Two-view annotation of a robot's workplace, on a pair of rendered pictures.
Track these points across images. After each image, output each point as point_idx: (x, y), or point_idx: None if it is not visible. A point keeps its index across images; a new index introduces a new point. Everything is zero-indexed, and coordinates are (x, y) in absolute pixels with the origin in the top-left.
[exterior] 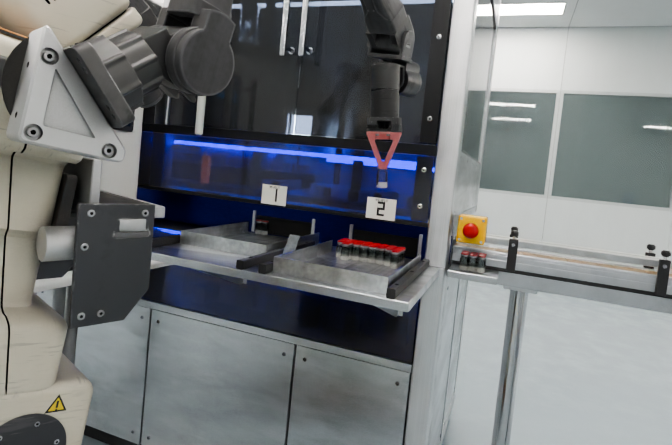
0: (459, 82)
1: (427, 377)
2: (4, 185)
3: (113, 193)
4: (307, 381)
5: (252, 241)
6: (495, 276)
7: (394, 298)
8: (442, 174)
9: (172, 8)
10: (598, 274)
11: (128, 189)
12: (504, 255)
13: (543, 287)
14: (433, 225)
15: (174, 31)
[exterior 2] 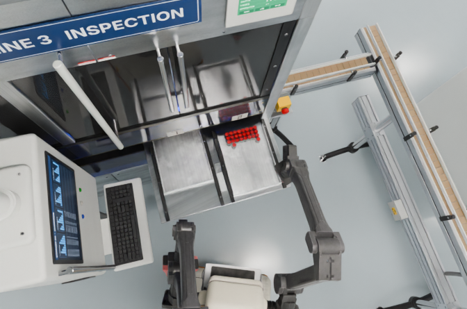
0: (285, 76)
1: None
2: None
3: (222, 266)
4: None
5: (177, 155)
6: (290, 109)
7: (285, 187)
8: (272, 101)
9: (290, 289)
10: (327, 82)
11: (86, 178)
12: (290, 91)
13: (304, 92)
14: (266, 112)
15: (294, 291)
